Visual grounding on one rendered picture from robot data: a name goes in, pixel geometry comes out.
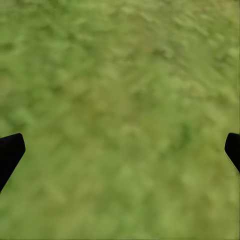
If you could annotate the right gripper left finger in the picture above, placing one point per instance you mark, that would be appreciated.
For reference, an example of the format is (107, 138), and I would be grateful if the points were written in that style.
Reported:
(12, 148)

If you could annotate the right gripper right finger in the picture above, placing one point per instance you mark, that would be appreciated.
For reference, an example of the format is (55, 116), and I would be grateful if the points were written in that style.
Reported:
(232, 149)

